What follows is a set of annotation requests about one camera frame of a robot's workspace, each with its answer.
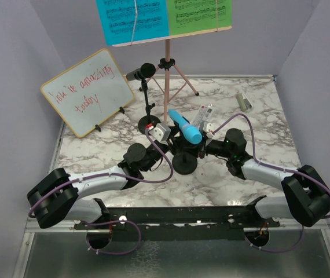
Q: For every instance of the blue sheet music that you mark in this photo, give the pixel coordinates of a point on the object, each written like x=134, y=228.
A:
x=133, y=21

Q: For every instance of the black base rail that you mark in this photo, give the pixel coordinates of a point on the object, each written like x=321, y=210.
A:
x=181, y=223

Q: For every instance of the black mic stand front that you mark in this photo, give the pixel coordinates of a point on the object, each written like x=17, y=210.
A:
x=185, y=157

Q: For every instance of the pink music stand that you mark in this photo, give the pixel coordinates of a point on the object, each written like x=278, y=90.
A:
x=167, y=64

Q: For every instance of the blue toy microphone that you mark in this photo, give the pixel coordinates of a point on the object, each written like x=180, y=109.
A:
x=185, y=127

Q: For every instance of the white remote packet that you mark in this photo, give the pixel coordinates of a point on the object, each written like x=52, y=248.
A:
x=204, y=113

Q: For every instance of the green sheet music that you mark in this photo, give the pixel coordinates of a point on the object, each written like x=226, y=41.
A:
x=186, y=17

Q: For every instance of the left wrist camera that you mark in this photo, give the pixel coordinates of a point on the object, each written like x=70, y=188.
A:
x=159, y=132

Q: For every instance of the grey eraser block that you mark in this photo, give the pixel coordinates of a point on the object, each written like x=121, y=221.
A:
x=243, y=102

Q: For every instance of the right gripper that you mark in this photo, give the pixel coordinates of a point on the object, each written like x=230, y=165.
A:
x=202, y=150

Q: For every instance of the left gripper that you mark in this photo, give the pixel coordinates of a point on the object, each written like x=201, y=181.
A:
x=178, y=143

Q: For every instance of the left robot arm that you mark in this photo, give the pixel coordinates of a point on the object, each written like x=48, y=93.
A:
x=62, y=196

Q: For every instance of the black microphone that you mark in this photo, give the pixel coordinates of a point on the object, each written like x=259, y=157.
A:
x=147, y=70

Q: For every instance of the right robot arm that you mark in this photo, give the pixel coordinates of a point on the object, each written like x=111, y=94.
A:
x=306, y=198

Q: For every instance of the yellow framed whiteboard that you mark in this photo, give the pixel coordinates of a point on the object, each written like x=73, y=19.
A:
x=89, y=93

